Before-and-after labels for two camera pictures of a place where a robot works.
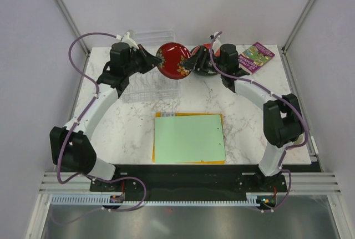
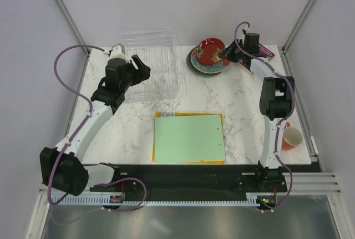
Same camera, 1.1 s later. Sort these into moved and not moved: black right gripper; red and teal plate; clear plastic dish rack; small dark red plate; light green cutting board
Moved: red and teal plate; black right gripper; small dark red plate
Not moved: light green cutting board; clear plastic dish rack
